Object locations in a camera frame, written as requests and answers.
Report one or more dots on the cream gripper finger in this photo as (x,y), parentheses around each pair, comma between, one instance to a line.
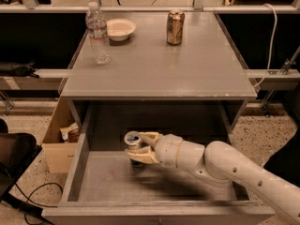
(150,138)
(145,155)

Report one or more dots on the cardboard box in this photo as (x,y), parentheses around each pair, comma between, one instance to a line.
(58,153)

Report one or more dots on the clear plastic water bottle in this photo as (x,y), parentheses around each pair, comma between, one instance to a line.
(98,33)

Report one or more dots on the white ceramic bowl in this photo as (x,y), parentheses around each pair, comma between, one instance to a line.
(120,29)

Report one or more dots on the crumpled bag in box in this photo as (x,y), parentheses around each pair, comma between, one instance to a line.
(70,134)

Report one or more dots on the grey cabinet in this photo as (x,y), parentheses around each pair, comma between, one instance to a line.
(203,67)

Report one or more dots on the brown gold soda can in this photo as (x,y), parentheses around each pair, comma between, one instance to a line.
(174,27)

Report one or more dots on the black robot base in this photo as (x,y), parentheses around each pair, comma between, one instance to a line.
(285,163)

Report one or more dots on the silver blue redbull can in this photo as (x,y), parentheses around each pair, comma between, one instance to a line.
(133,141)

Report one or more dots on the open grey top drawer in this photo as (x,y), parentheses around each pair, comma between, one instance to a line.
(103,187)

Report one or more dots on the black chair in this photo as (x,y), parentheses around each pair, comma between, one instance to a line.
(17,151)

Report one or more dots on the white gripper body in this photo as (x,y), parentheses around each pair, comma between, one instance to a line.
(167,148)

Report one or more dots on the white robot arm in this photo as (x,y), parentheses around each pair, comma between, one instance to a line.
(218,164)

